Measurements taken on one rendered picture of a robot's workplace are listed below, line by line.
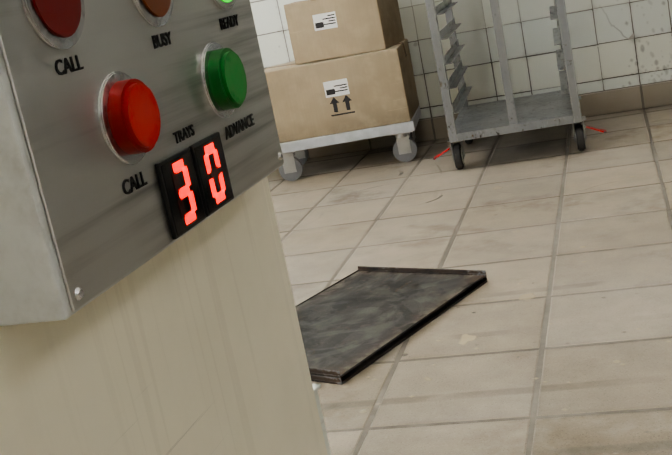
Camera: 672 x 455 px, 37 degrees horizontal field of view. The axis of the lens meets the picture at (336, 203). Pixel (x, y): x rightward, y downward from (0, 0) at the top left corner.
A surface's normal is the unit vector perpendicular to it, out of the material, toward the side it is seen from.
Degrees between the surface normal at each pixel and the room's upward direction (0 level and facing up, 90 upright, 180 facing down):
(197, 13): 90
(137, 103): 90
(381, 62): 87
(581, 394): 0
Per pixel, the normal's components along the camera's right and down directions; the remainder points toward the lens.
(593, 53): -0.24, 0.26
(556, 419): -0.19, -0.96
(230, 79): 0.94, -0.12
